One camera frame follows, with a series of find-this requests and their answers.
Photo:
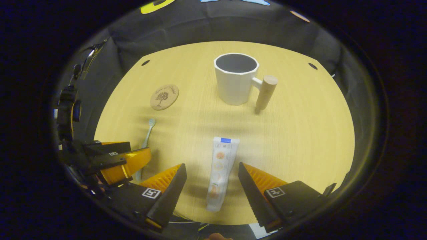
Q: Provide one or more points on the light wooden desktop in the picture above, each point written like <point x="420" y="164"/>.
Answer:
<point x="283" y="140"/>

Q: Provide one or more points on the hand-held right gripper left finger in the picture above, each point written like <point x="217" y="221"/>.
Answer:
<point x="171" y="196"/>

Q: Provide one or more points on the round wooden coaster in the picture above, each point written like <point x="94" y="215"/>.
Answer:
<point x="164" y="97"/>

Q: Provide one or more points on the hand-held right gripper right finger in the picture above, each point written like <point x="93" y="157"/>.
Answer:
<point x="253" y="200"/>

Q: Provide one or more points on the white toothpaste tube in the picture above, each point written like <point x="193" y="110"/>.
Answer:
<point x="222" y="166"/>

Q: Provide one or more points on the pale green toothbrush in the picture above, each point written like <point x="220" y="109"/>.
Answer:
<point x="146" y="138"/>

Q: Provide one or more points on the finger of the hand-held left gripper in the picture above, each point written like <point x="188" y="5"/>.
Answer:
<point x="110" y="147"/>
<point x="133" y="163"/>

